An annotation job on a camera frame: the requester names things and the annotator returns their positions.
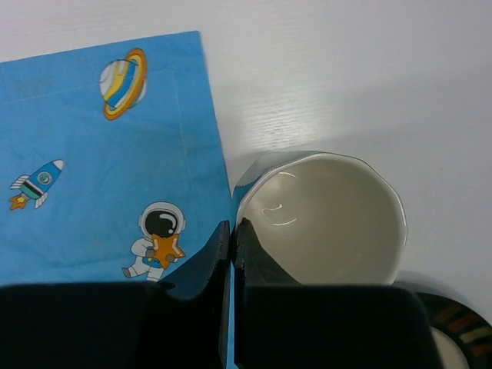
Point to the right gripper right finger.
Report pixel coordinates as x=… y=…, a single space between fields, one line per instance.
x=280 y=323

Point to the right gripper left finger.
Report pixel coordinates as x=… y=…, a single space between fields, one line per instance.
x=178 y=322

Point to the teal cup cream inside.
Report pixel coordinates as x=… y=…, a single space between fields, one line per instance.
x=321 y=218

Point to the blue space-print cloth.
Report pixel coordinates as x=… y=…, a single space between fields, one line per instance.
x=111 y=163

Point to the black rimmed cream plate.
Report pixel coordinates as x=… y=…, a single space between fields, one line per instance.
x=462 y=336

